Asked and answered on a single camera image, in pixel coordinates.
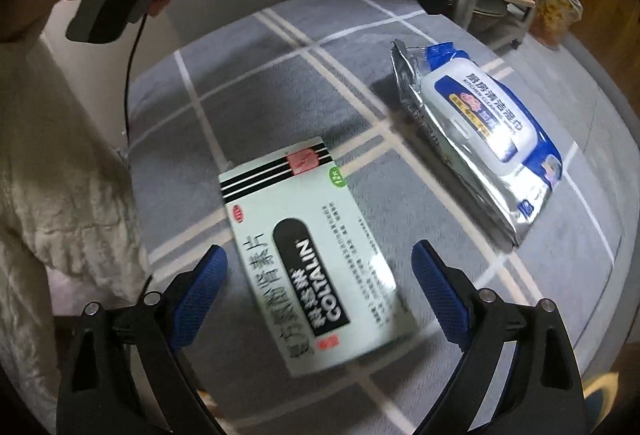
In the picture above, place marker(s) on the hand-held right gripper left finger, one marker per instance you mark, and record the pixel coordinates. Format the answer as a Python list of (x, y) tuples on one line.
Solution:
[(200, 300)]

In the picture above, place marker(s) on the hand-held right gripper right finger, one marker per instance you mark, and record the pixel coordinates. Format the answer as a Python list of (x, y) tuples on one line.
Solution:
[(442, 295)]

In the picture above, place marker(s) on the white medicine box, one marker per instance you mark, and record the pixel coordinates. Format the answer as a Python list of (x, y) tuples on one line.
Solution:
[(350, 240)]

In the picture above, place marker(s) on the person's left forearm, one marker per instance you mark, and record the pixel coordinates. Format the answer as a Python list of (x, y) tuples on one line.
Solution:
[(60, 215)]

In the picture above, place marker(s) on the clear bag of yellow snacks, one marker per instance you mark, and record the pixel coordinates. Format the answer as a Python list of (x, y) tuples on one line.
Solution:
[(555, 10)]

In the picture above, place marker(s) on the silver blue wet wipes pack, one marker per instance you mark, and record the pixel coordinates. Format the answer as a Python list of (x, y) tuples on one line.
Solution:
[(475, 115)]

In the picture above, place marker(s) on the grey plaid mat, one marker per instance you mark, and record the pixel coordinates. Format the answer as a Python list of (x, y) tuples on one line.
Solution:
[(250, 80)]

